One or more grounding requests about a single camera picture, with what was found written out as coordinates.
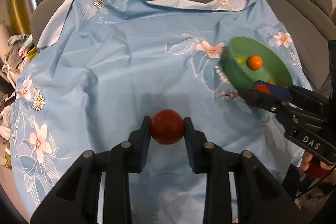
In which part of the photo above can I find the light blue floral cloth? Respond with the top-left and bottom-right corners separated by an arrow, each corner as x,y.
11,0 -> 310,214

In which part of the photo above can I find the green tomato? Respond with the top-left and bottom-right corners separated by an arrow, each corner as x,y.
235,56 -> 246,65

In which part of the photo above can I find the green plastic bowl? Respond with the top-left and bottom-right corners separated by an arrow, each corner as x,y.
219,36 -> 293,92

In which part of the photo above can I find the person's right hand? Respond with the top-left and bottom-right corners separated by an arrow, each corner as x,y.
300,151 -> 334,179

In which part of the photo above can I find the red cherry tomato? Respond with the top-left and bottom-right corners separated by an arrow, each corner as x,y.
150,109 -> 185,145
253,84 -> 270,94

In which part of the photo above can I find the clothes heap on left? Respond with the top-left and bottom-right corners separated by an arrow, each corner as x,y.
1,34 -> 38,88

